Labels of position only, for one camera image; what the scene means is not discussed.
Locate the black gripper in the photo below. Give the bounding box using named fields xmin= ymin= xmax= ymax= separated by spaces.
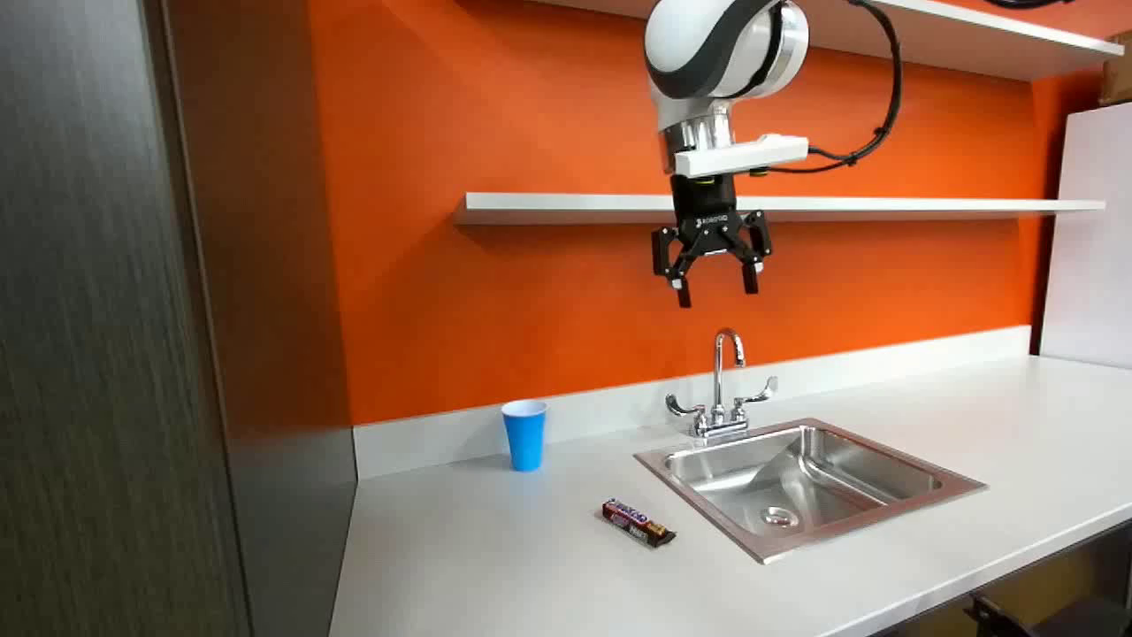
xmin=652 ymin=175 xmax=775 ymax=303

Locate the Snickers chocolate bar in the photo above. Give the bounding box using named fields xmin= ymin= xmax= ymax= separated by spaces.
xmin=599 ymin=497 xmax=674 ymax=548

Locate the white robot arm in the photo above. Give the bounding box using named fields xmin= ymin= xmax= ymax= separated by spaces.
xmin=642 ymin=0 xmax=810 ymax=303

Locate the stainless steel sink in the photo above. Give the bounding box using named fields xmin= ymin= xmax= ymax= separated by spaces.
xmin=639 ymin=418 xmax=981 ymax=561

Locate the chrome faucet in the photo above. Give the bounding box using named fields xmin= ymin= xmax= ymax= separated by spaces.
xmin=666 ymin=329 xmax=777 ymax=439

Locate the blue plastic cup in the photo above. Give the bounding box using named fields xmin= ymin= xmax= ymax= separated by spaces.
xmin=502 ymin=400 xmax=547 ymax=474

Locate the white appliance panel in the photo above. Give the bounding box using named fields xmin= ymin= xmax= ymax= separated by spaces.
xmin=1041 ymin=101 xmax=1132 ymax=369

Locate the dark chair under counter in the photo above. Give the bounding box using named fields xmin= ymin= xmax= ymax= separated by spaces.
xmin=958 ymin=591 xmax=1132 ymax=637

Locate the dark wood cabinet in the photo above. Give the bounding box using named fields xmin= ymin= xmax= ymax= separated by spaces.
xmin=0 ymin=0 xmax=357 ymax=637

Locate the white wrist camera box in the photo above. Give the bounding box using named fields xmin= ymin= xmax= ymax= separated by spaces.
xmin=672 ymin=135 xmax=810 ymax=179

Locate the lower white wall shelf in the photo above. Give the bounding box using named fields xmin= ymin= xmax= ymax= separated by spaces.
xmin=456 ymin=191 xmax=1104 ymax=227

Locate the white wall shelf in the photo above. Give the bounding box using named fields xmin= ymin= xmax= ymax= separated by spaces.
xmin=533 ymin=0 xmax=1129 ymax=85
xmin=456 ymin=191 xmax=1104 ymax=227

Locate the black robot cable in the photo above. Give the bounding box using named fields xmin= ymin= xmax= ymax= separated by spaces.
xmin=748 ymin=0 xmax=906 ymax=179

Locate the upper white wall shelf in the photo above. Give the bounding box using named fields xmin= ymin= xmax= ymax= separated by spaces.
xmin=533 ymin=0 xmax=1129 ymax=85

